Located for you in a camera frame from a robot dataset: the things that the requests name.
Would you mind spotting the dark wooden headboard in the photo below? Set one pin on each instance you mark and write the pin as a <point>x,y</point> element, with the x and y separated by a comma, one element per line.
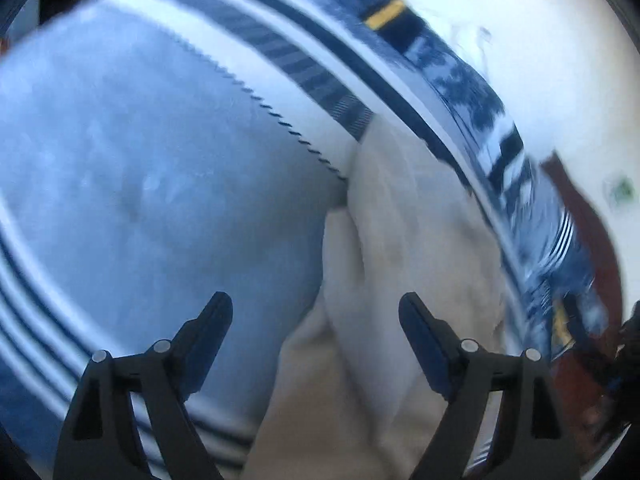
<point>581,397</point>

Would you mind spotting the dark blue patterned pillow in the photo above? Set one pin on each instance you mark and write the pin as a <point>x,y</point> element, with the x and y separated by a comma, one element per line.
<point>552,257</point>

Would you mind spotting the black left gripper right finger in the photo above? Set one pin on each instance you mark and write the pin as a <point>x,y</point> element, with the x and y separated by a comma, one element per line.
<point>530,439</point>

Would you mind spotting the white crumpled duvet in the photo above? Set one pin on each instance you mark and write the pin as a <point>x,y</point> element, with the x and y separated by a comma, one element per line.
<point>470,43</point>

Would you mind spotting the beige knit sweater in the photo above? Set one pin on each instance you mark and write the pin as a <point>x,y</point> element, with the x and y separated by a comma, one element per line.
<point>350,399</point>

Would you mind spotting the blue patterned rolled quilt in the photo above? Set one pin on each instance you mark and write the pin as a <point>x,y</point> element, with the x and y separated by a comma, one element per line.
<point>481,116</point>

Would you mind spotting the blue striped bed blanket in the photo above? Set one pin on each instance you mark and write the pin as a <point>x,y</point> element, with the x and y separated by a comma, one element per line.
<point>155,152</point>

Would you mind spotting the white green wall thermostat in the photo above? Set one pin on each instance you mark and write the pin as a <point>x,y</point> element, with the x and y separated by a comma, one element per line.
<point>620,191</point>

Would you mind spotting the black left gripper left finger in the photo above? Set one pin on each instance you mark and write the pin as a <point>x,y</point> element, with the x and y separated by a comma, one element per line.
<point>100,440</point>

